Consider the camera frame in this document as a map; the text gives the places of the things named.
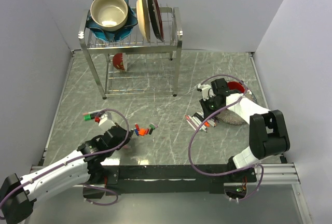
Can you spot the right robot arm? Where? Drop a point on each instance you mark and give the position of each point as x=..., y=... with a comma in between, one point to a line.
x=268, y=134

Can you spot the beige ceramic bowl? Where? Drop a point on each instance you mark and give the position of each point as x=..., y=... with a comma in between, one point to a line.
x=110, y=15

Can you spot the thin pink pen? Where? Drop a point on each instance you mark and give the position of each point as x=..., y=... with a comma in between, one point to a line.
x=91, y=112

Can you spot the speckled grey plate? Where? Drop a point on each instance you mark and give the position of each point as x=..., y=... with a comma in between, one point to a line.
x=232, y=118

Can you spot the red cup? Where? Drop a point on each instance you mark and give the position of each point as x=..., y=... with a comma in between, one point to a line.
x=234, y=85

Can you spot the steel dish rack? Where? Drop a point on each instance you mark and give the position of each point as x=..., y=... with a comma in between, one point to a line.
x=153, y=68

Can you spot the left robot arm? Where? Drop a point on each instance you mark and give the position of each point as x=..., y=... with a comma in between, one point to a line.
x=20, y=194

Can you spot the small red patterned bowl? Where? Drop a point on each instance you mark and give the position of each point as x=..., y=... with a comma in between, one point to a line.
x=120, y=62

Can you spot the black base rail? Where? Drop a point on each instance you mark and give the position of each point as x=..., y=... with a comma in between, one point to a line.
x=127, y=179

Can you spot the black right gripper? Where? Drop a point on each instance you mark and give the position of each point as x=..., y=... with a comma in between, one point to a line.
x=205, y=105

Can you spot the pink highlighter pen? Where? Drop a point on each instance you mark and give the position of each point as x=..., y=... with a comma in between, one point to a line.
x=192, y=119

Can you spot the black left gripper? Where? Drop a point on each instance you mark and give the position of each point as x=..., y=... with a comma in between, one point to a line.
x=128, y=138

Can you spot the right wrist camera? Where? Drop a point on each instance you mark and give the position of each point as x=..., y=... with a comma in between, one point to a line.
x=206, y=90

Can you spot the aluminium frame rail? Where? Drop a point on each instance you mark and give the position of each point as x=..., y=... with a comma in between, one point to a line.
x=79, y=172

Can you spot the cream plate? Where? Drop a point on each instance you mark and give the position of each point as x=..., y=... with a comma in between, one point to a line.
x=143, y=19

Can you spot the dark red plate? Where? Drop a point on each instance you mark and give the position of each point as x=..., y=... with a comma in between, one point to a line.
x=155, y=19

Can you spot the blue wavy bowl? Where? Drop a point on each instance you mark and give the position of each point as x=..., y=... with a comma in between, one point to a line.
x=114, y=36

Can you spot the green black marker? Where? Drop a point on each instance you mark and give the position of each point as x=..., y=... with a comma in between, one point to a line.
x=89, y=116

